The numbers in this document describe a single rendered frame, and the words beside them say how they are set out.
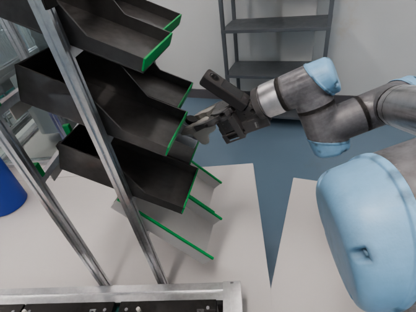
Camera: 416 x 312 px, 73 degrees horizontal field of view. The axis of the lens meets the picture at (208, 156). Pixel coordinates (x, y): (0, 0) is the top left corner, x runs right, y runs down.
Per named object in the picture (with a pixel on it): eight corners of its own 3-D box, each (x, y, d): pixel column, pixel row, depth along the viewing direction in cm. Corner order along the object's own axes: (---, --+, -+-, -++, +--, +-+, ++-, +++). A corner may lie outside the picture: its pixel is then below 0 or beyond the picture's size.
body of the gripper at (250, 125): (223, 145, 68) (270, 129, 62) (205, 116, 64) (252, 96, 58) (231, 129, 74) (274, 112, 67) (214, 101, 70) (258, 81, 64)
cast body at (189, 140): (199, 139, 77) (206, 119, 72) (194, 148, 73) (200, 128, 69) (170, 127, 77) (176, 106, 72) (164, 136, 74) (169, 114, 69)
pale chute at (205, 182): (213, 188, 96) (222, 182, 93) (205, 219, 86) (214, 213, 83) (144, 138, 88) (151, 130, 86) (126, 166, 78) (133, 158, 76)
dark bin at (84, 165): (196, 174, 72) (204, 153, 67) (182, 214, 62) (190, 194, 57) (91, 134, 71) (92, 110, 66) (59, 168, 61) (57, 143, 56)
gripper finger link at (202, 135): (189, 154, 70) (221, 138, 67) (176, 135, 68) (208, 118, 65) (191, 148, 73) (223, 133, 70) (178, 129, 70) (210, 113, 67)
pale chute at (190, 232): (212, 224, 84) (222, 218, 81) (203, 264, 74) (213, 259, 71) (132, 170, 76) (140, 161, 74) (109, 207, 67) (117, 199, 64)
